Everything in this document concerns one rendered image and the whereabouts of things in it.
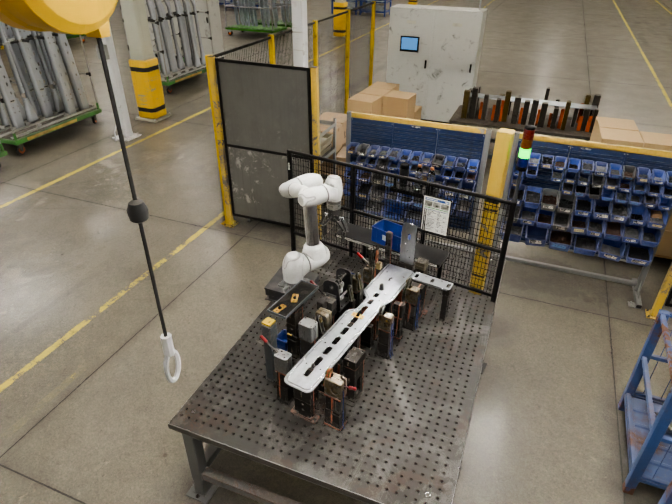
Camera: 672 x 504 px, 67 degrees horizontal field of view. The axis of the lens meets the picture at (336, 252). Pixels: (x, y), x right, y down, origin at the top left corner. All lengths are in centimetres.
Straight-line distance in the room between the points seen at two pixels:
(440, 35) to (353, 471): 807
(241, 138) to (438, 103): 501
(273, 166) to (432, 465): 383
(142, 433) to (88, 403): 58
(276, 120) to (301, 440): 353
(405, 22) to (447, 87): 135
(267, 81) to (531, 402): 385
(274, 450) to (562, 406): 239
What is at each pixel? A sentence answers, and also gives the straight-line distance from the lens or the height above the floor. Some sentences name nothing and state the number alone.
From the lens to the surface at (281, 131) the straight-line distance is 559.
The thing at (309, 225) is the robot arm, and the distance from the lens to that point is 373.
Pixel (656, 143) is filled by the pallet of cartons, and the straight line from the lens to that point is 605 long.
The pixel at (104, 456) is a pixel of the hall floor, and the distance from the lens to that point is 414.
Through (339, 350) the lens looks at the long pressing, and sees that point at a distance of 307.
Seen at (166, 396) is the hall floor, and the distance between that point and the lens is 437.
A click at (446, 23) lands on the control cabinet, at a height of 179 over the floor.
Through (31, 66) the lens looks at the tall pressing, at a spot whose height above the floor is 116.
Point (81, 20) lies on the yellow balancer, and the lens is 63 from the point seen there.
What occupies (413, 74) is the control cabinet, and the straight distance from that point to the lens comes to 999.
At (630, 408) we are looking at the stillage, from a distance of 440.
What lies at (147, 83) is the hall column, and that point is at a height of 71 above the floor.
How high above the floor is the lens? 310
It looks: 32 degrees down
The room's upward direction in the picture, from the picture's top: straight up
